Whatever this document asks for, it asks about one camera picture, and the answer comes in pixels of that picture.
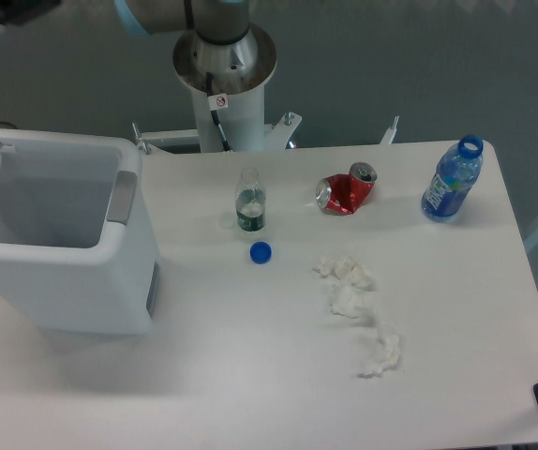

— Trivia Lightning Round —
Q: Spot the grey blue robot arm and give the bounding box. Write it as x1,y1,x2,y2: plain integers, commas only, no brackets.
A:
0,1,249,45

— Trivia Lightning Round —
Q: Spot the white trash can body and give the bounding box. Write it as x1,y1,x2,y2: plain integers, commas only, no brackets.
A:
0,129,159,335

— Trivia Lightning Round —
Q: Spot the blue bottle cap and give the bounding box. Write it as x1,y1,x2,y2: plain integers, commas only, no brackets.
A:
249,241,273,264

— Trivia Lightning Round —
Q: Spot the crushed red soda can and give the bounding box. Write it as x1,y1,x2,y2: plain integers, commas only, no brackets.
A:
316,161,378,215

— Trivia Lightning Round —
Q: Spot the clear green-label water bottle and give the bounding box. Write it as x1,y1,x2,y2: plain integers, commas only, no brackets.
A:
235,167,266,233

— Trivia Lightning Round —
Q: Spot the crumpled white tissue upper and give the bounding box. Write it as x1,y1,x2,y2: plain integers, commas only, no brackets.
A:
313,256,373,290

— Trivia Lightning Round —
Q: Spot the crumpled white tissue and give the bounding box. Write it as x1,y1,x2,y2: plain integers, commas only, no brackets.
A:
357,322,401,379
329,285,376,319
313,256,373,290

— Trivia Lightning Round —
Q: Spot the crumpled white tissue middle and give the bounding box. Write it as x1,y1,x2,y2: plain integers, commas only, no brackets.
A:
329,285,376,319

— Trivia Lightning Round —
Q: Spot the blue plastic drink bottle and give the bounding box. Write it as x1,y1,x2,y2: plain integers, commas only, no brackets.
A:
421,134,484,222

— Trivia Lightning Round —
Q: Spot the crumpled white tissue lower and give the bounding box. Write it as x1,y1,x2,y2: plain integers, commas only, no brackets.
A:
357,322,401,379

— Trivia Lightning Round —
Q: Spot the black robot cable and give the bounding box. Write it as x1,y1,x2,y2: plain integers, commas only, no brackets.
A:
204,71,232,152

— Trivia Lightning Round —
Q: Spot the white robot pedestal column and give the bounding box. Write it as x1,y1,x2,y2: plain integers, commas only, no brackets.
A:
172,23,276,152

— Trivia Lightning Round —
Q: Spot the white pedestal base frame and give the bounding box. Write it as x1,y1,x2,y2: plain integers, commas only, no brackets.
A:
130,111,401,155

